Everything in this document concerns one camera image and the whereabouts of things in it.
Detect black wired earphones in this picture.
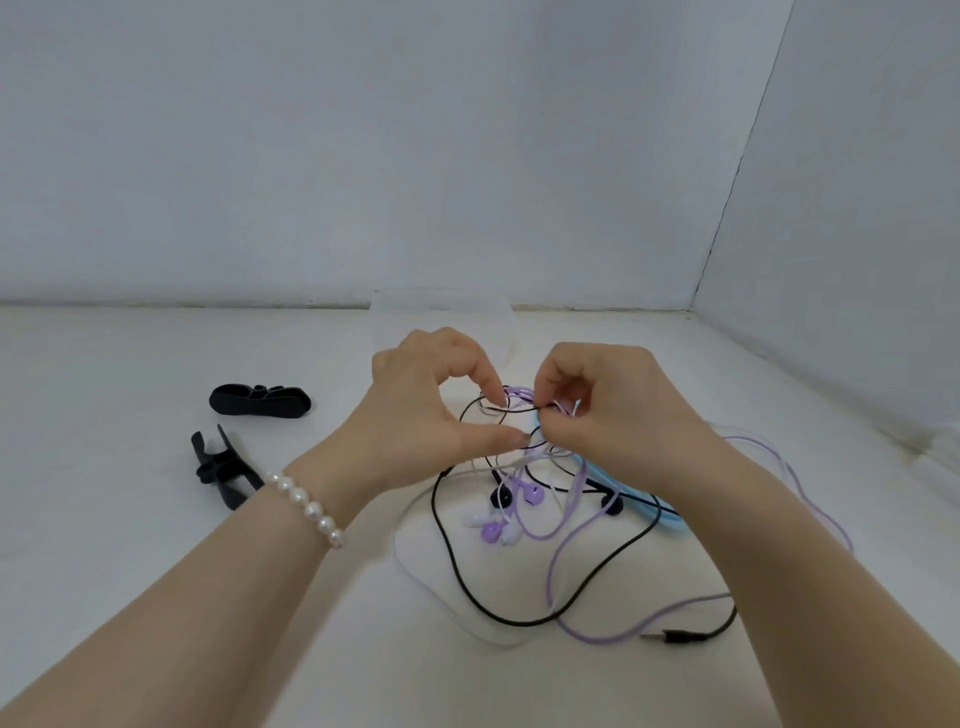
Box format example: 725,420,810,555
430,395,741,647

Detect person's right hand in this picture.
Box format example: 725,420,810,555
529,342,726,490

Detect light blue case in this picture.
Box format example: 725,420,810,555
528,421,688,536

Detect person's left hand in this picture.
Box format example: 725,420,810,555
341,326,531,498

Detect person's right forearm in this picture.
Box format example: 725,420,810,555
637,441,960,728

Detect clear plastic box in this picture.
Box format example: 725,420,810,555
370,291,516,355

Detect person's left forearm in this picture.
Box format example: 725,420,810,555
0,431,399,728

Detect black plastic cable clip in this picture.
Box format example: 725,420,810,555
207,383,313,420
189,423,267,512

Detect white wired earphones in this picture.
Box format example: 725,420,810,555
393,390,625,648

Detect purple wired earphones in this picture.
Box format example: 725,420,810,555
478,385,858,648

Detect white pearl bracelet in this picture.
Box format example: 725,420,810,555
262,470,351,551

